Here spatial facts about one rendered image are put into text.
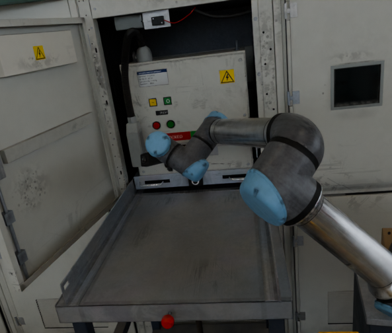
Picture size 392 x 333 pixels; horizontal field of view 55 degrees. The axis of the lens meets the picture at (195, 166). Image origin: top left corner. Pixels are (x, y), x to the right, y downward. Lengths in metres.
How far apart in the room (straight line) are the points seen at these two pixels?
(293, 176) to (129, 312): 0.57
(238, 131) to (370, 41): 0.68
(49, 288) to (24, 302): 0.18
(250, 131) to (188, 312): 0.48
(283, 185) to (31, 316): 1.72
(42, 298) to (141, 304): 1.13
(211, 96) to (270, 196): 0.84
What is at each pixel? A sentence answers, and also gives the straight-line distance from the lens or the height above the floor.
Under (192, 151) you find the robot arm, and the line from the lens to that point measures 1.10.
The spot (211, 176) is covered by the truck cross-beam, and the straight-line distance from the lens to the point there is 1.60.
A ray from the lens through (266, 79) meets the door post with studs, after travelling 1.46.
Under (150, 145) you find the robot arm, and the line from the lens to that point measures 1.11.
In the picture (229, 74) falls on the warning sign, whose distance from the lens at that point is 1.50.
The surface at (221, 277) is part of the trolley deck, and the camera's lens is 1.08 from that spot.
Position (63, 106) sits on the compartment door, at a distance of 1.41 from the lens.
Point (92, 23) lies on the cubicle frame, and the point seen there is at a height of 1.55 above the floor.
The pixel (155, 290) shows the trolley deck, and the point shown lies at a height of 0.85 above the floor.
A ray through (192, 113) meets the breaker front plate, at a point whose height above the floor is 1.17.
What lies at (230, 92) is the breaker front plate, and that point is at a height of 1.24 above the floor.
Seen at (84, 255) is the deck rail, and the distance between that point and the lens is 1.21.
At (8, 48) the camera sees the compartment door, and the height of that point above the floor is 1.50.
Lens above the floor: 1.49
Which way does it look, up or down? 20 degrees down
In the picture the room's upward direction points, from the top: 7 degrees counter-clockwise
